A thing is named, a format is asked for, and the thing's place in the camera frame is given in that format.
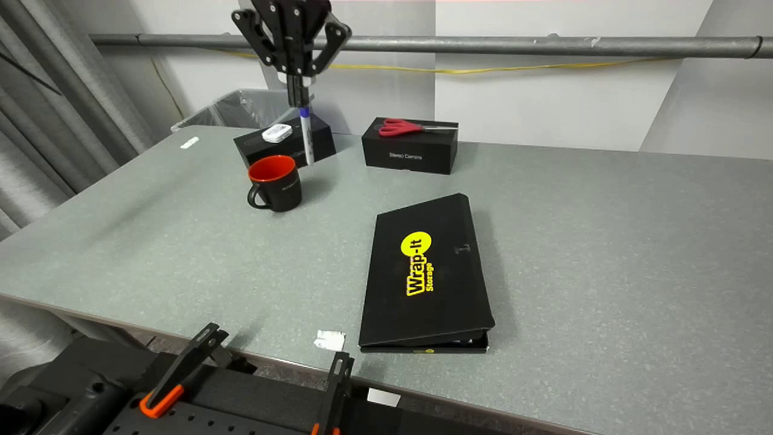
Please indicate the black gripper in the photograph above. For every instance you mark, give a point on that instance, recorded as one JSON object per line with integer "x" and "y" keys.
{"x": 292, "y": 19}

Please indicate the blue pen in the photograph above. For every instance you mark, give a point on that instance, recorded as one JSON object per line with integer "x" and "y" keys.
{"x": 305, "y": 135}

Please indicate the black mug red inside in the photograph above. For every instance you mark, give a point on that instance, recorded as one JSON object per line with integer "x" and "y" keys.
{"x": 278, "y": 192}

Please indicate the white small case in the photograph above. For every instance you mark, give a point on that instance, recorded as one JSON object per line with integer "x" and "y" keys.
{"x": 276, "y": 134}

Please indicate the black box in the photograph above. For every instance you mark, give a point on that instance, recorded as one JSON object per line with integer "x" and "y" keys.
{"x": 412, "y": 147}
{"x": 322, "y": 144}

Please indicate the white tape piece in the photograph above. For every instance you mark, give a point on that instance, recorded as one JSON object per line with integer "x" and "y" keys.
{"x": 189, "y": 144}
{"x": 328, "y": 338}

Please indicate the grey metal pipe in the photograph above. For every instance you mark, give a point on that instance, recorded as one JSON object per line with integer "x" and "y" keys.
{"x": 499, "y": 45}

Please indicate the grey curtain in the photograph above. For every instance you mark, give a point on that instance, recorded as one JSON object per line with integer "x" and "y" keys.
{"x": 48, "y": 122}

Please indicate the black case yellow logo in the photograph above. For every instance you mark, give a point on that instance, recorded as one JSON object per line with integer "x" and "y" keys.
{"x": 426, "y": 273}

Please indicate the black orange clamp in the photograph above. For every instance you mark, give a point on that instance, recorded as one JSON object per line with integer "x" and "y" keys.
{"x": 182, "y": 371}
{"x": 336, "y": 394}

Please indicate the white label sticker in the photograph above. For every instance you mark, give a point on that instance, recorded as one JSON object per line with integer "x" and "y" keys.
{"x": 383, "y": 398}

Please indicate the black perforated base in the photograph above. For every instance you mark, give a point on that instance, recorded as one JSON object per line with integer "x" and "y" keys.
{"x": 96, "y": 394}

